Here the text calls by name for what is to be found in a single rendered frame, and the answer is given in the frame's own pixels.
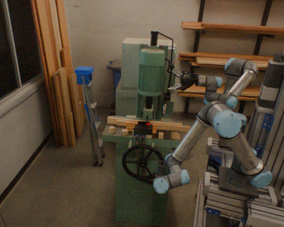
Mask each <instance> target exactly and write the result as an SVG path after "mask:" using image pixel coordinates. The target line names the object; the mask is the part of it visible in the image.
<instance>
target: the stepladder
mask: <svg viewBox="0 0 284 227"><path fill-rule="evenodd" d="M93 71H94V68H93V67H84V66H78V67H77V68H76V69H75V74H76V75H77V84H79V85H82V92H83V98H84V107H85V110H86V116H87V123H88V130H89V135H90V141H91V147H92V155H93V161H94V164H93V166H94V167H95V166H96V165H97V160H96V154H95V148H94V147H95V146H96V150H97V157H98V160H99V166H100V167H102V165H103V161H102V157H103V158H105V152H104V147H103V142H104V141H102V137H101V132H100V127H99V126H100V124H101V122H99V118H98V116H97V112H96V106H97V103H95V101H94V96H93V91H92V85H93V82H91V81H92V72H93ZM93 114H94V115H95V120H96V121H95V120H94V115H93ZM96 128H97V130H98V135H99V139H98V136H97V131H96ZM92 130H93V135H94V140H95V145H94V142H93V136H92ZM100 147H101V151H102V157H101V151H100Z"/></svg>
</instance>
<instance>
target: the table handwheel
mask: <svg viewBox="0 0 284 227"><path fill-rule="evenodd" d="M136 149H148V150H150V152H149V153H148V155H147V153H146V152H145V156H143V155H141V158H140V159H139V161H127V160H126V158H127V156H128V154H129V153H130V152H131V151H133V150H136ZM152 152H154V153H155V154H156V155H157V156H158V158H159V160H164V159H163V156H162V154H161V153H160V152H159V151H158V150H157V149H156V148H154V147H152V146H150V145H143V144H140V145H134V146H132V147H130V148H128V149H127V150H126V151H125V153H124V154H123V157H122V166H123V168H124V170H125V171H126V173H127V174H128V175H130V176H132V177H133V178H136V179H140V180H149V179H152V178H154V176H153V175H152V173H151V172H150V171H149V169H148V167H147V158H148V157H149V156H150V154H151V153H152ZM126 163H137V164H138V165H139V167H141V168H145V169H146V170H147V172H148V173H149V175H148V176H140V175H137V174H135V173H133V172H131V171H130V170H129V168H128V167H127V165H126Z"/></svg>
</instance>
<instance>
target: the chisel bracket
mask: <svg viewBox="0 0 284 227"><path fill-rule="evenodd" d="M147 115H148V117H149V118H148V119H152V117H153V104H152V108H151V109H146V108H145V105H144V110H143V119H147V118H146V116H147Z"/></svg>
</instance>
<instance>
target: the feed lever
mask: <svg viewBox="0 0 284 227"><path fill-rule="evenodd" d="M169 67H170V69H171V70H170V76H169V83H168V88H169V87H170V82H171V77H172V71H173V69H174V68H175V65H174V64H171V65H170V66H169ZM164 101H170V94H169V90H167V93H165V94H164Z"/></svg>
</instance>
